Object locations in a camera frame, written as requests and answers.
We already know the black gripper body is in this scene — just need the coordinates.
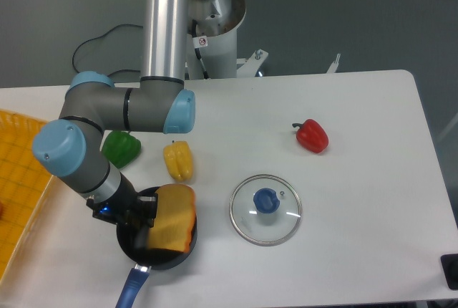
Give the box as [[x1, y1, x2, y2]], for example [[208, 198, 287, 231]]
[[86, 174, 141, 230]]

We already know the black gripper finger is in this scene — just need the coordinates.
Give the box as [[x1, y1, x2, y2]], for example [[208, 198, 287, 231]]
[[137, 193, 158, 225], [133, 225, 150, 250]]

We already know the orange bread slice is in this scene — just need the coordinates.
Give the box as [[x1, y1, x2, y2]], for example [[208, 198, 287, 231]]
[[146, 183, 196, 253]]

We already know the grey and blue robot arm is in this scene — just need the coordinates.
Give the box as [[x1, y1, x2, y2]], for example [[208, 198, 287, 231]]
[[32, 0, 209, 253]]

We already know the yellow bell pepper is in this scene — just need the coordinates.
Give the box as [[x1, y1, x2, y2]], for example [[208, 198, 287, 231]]
[[163, 141, 194, 182]]

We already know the green bell pepper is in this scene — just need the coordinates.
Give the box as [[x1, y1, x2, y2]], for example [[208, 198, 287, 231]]
[[102, 130, 142, 169]]

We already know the yellow woven basket tray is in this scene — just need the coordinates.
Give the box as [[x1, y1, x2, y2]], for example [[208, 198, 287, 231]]
[[1, 110, 54, 279]]

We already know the glass lid with blue knob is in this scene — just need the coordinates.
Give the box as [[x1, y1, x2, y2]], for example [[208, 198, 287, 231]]
[[229, 174, 303, 246]]

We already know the red bell pepper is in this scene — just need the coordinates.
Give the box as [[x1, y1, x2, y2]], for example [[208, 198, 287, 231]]
[[292, 119, 328, 154]]

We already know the black device at table corner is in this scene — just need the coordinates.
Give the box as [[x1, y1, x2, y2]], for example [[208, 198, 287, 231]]
[[440, 254, 458, 290]]

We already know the dark pot with blue handle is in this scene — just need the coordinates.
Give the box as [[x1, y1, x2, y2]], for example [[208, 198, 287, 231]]
[[116, 186, 198, 307]]

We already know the black floor cable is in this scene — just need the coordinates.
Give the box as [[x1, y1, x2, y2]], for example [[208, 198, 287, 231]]
[[72, 23, 145, 85]]

